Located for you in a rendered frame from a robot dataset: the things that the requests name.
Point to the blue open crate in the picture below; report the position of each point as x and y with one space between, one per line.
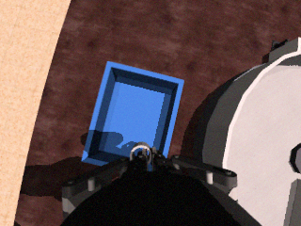
133 105

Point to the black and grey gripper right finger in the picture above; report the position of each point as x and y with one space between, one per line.
224 179

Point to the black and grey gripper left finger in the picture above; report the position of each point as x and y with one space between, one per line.
80 187

